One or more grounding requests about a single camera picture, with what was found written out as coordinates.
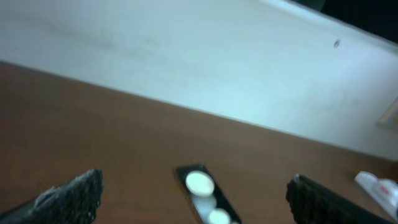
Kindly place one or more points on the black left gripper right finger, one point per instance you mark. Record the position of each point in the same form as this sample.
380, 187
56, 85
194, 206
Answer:
311, 202

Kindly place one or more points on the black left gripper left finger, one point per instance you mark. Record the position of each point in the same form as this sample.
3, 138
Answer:
73, 202

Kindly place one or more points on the white power strip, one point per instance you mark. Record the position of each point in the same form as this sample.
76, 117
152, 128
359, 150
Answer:
383, 191

